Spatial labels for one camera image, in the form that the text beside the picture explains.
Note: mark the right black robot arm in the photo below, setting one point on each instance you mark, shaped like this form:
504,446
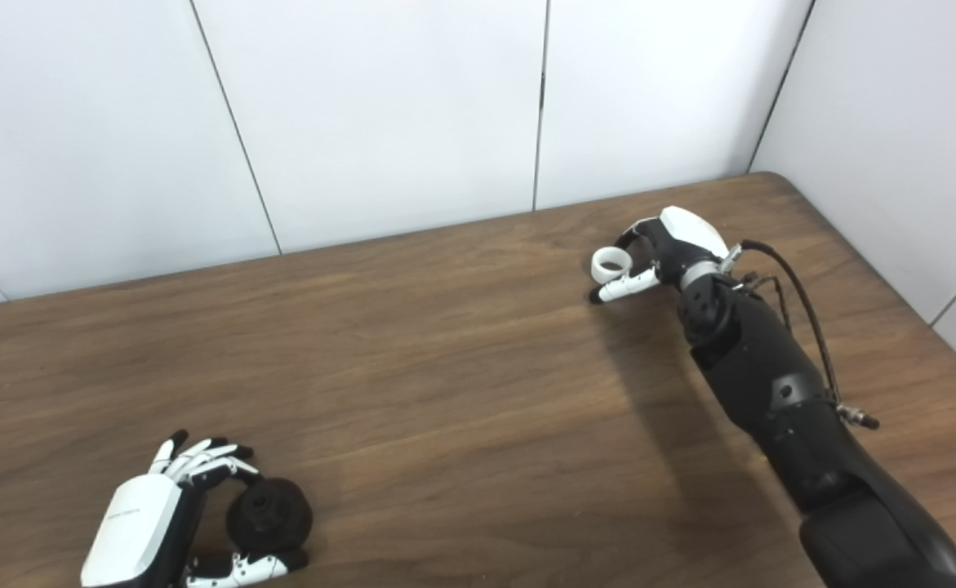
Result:
780,392

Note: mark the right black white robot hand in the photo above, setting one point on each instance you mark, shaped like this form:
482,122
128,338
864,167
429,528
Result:
686,237

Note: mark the round black part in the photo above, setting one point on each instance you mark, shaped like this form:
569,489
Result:
282,518

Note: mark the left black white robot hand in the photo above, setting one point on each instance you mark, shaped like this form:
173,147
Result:
131,531

